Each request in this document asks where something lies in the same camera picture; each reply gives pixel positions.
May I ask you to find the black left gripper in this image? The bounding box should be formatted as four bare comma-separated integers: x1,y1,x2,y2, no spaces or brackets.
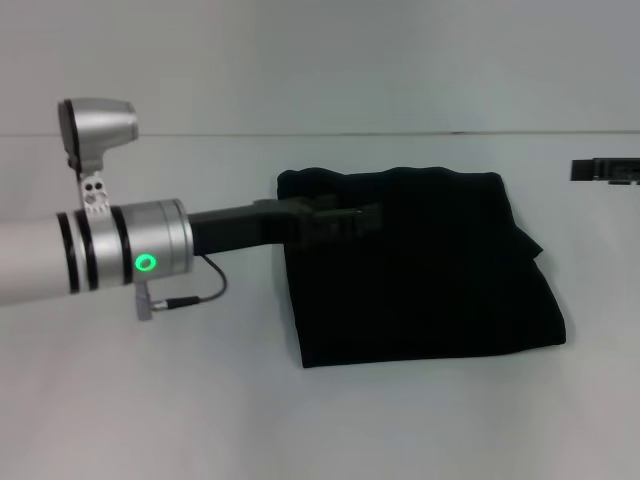
186,194,384,257

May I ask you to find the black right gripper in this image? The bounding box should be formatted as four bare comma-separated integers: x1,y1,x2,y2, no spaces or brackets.
570,156,640,188

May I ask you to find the black t-shirt with white print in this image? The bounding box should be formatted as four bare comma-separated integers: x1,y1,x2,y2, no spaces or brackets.
276,167,568,370

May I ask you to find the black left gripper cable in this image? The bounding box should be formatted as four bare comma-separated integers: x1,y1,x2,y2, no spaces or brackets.
134,253,228,323

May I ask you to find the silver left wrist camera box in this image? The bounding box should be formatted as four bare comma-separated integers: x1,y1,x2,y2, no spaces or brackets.
57,96,140,177

